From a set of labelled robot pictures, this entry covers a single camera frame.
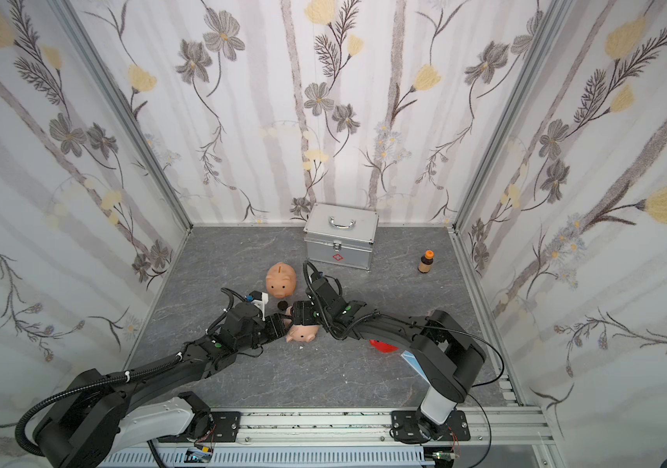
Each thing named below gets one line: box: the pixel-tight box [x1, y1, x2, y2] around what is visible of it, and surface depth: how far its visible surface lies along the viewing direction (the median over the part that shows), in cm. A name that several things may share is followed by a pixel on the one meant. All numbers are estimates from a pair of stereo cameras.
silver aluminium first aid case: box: [303, 201, 380, 273], surface depth 103 cm
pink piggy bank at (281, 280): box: [265, 262, 298, 299], surface depth 95 cm
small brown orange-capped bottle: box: [417, 249, 435, 273], surface depth 103 cm
